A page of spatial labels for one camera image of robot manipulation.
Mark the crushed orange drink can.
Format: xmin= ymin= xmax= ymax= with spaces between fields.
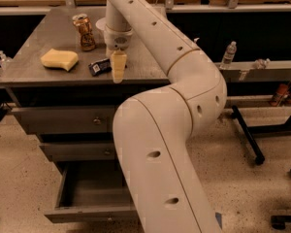
xmin=72 ymin=14 xmax=96 ymax=51

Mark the grey top drawer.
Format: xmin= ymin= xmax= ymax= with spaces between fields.
xmin=12 ymin=106 xmax=114 ymax=134

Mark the white pump lotion bottle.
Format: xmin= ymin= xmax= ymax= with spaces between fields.
xmin=193 ymin=38 xmax=199 ymax=44

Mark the clear pump sanitizer bottle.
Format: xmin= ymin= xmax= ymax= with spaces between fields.
xmin=0 ymin=50 xmax=12 ymax=70

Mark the grey middle drawer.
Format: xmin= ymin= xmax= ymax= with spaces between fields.
xmin=40 ymin=142 xmax=115 ymax=162

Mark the black caster base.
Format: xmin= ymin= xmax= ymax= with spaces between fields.
xmin=270 ymin=169 xmax=291 ymax=230

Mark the crumpled clear plastic wrap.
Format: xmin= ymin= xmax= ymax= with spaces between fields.
xmin=253 ymin=58 xmax=271 ymax=69

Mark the dark blue rxbar wrapper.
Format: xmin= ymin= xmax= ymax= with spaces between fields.
xmin=88 ymin=58 xmax=112 ymax=77

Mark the black stand leg frame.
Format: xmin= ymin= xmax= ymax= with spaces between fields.
xmin=231 ymin=106 xmax=291 ymax=165

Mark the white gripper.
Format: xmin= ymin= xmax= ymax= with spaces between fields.
xmin=104 ymin=27 xmax=133 ymax=83

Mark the grey open bottom drawer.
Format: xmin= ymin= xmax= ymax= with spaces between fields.
xmin=45 ymin=160 xmax=138 ymax=223

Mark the yellow sponge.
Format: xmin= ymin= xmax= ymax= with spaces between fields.
xmin=41 ymin=49 xmax=79 ymax=72

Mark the white bowl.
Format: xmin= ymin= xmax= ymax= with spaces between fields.
xmin=95 ymin=17 xmax=106 ymax=33

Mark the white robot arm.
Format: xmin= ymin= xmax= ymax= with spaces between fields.
xmin=108 ymin=0 xmax=227 ymax=233

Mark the clear water bottle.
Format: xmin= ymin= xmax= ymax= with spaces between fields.
xmin=220 ymin=41 xmax=237 ymax=69

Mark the grey drawer cabinet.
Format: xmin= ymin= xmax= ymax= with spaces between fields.
xmin=0 ymin=5 xmax=171 ymax=224

